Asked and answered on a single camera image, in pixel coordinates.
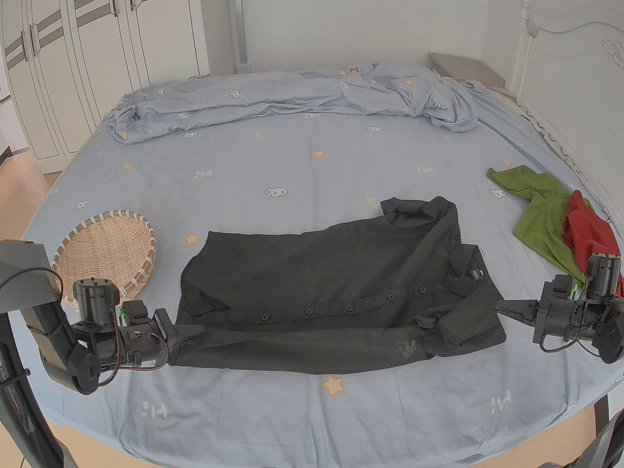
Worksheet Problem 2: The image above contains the green garment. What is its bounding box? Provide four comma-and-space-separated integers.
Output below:
487, 165, 595, 286

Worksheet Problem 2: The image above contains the round woven basket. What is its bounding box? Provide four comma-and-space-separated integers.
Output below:
51, 209, 158, 311

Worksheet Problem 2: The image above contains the pale blue quilt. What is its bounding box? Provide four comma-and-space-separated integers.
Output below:
103, 63, 481, 146

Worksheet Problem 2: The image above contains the bed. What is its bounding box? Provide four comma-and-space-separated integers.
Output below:
4, 0, 624, 468

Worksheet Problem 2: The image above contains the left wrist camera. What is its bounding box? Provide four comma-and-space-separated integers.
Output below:
120, 300, 150, 329

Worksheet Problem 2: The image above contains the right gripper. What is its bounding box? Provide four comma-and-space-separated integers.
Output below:
494, 294, 564, 346

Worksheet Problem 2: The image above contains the black cable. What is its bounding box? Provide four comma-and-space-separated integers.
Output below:
0, 267, 65, 303
538, 337, 594, 356

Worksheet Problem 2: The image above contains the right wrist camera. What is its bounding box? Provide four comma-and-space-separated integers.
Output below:
542, 275, 576, 307

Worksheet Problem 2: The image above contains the red garment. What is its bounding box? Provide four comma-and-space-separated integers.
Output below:
562, 189, 624, 303

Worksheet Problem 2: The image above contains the black shirt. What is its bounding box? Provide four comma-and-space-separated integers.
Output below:
171, 195, 508, 375

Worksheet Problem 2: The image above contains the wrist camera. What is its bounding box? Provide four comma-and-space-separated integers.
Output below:
120, 300, 150, 329
542, 275, 576, 307

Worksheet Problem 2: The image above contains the white wardrobe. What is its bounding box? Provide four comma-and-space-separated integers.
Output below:
0, 0, 211, 175

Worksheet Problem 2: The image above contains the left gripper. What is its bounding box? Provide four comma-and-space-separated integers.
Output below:
149, 308, 183, 365

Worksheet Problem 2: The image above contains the grey bedside table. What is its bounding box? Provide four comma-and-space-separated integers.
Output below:
428, 53, 509, 90

